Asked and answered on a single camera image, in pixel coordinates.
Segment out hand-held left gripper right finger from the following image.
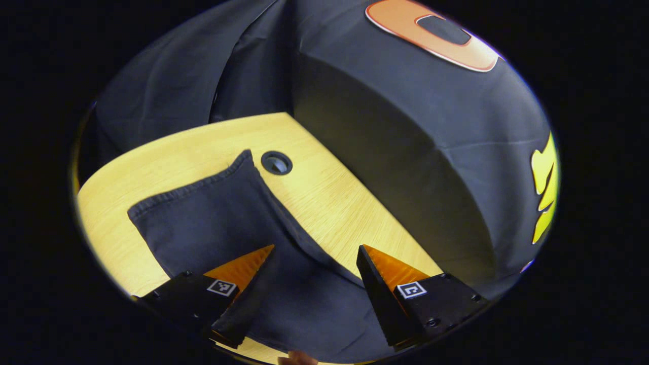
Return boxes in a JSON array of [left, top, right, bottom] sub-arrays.
[[356, 244, 490, 351]]

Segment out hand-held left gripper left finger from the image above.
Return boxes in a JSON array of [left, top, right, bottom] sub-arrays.
[[133, 244, 277, 349]]

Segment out dark blue jeans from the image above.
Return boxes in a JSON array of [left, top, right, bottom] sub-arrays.
[[127, 150, 406, 363]]

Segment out black backdrop cloth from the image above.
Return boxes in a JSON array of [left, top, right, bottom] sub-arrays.
[[81, 0, 561, 300]]

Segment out black table cable grommet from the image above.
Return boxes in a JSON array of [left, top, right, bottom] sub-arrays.
[[261, 151, 294, 176]]

